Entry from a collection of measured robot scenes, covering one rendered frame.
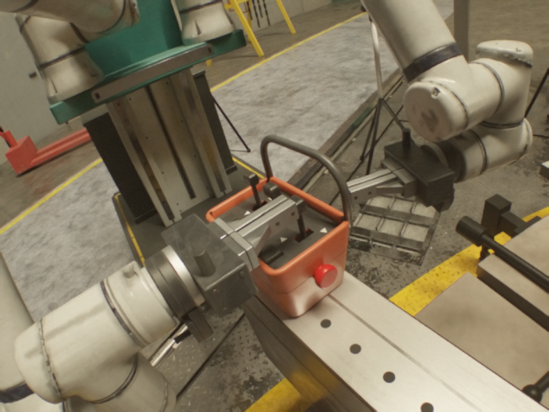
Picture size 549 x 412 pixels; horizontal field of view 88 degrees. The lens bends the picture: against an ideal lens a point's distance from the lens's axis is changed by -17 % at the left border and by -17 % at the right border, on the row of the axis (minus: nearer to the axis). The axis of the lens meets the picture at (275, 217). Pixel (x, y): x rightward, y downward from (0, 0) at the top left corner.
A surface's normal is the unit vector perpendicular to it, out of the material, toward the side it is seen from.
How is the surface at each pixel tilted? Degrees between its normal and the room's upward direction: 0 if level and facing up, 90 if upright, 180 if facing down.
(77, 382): 93
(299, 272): 97
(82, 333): 42
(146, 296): 46
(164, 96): 90
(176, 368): 0
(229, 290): 90
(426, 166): 0
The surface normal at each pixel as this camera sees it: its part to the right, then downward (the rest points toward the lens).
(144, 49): 0.54, 0.41
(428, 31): -0.17, 0.14
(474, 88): 0.25, -0.07
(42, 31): 0.22, 0.56
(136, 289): 0.11, -0.44
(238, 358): -0.22, -0.77
